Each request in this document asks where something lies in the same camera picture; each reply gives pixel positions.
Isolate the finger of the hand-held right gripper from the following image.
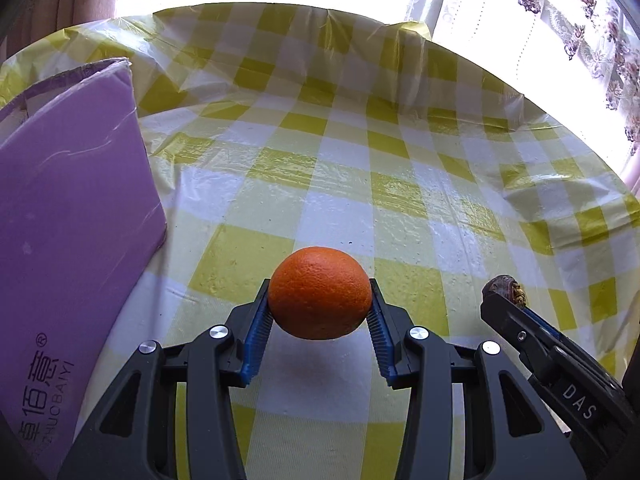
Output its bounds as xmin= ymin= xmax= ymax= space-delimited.
xmin=480 ymin=291 xmax=622 ymax=397
xmin=521 ymin=305 xmax=572 ymax=343

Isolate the yellow checked plastic tablecloth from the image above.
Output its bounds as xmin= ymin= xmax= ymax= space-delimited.
xmin=0 ymin=2 xmax=640 ymax=480

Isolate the small brown wrinkled fruit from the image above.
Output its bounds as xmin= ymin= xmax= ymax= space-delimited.
xmin=482 ymin=275 xmax=529 ymax=309

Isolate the heavy floral curtain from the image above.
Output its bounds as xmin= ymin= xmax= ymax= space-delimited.
xmin=0 ymin=0 xmax=128 ymax=63

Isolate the purple cardboard box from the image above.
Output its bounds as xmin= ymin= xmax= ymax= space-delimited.
xmin=0 ymin=57 xmax=169 ymax=480

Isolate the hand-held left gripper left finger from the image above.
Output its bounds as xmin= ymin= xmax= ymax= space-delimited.
xmin=57 ymin=277 xmax=274 ymax=480

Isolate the sheer floral lace curtain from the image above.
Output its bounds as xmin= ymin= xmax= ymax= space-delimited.
xmin=405 ymin=0 xmax=640 ymax=157

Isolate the orange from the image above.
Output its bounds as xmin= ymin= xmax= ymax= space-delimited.
xmin=269 ymin=246 xmax=374 ymax=341

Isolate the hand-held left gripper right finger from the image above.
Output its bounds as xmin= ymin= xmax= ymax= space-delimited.
xmin=369 ymin=277 xmax=586 ymax=480

